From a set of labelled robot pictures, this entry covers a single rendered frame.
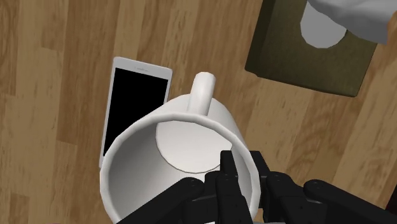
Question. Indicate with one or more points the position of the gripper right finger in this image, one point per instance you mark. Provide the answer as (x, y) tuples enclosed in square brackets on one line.
[(297, 198)]

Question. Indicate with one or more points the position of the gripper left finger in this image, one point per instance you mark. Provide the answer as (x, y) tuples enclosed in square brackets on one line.
[(217, 198)]

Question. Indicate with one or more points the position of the white mug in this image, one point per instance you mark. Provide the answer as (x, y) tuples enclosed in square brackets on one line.
[(173, 149)]

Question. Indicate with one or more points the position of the white smartphone with black screen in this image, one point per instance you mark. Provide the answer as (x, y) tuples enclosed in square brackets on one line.
[(136, 105)]

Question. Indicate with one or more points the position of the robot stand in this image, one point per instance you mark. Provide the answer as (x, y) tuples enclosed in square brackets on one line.
[(291, 62)]

